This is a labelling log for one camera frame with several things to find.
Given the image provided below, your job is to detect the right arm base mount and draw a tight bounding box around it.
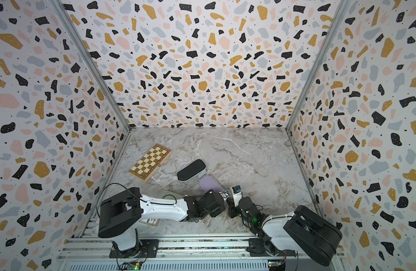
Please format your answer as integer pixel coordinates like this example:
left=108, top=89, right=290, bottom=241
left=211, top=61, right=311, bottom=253
left=246, top=238, right=296, bottom=257

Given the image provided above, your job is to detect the mint green zippered sleeve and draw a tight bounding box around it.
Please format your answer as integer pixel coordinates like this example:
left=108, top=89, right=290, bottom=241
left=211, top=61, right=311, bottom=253
left=161, top=191, right=181, bottom=201

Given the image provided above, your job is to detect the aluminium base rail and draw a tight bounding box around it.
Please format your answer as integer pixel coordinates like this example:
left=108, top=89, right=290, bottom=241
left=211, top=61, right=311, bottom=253
left=54, top=234, right=350, bottom=271

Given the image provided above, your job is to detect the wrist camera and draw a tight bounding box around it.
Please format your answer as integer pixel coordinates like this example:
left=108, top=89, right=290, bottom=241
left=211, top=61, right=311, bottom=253
left=230, top=185, right=243, bottom=207
left=219, top=190, right=231, bottom=201

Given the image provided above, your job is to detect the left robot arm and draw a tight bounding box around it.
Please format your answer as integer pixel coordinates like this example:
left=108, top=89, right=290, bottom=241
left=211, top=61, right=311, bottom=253
left=98, top=187, right=225, bottom=251

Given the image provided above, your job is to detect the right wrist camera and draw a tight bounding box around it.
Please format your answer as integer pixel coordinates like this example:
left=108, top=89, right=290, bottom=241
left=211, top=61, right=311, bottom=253
left=230, top=185, right=243, bottom=207

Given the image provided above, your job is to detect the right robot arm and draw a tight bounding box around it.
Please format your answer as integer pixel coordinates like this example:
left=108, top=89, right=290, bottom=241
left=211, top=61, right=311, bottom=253
left=226, top=196, right=343, bottom=266

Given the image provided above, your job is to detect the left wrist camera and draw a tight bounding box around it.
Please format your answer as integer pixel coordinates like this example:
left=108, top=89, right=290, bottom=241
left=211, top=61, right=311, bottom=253
left=219, top=190, right=231, bottom=201

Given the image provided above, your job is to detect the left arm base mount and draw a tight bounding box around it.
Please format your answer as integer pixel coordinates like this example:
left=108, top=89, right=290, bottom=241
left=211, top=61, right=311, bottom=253
left=109, top=239, right=159, bottom=259

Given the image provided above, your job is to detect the wooden chessboard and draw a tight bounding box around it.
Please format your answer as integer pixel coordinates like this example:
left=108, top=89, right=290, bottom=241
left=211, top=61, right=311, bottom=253
left=129, top=143, right=171, bottom=182

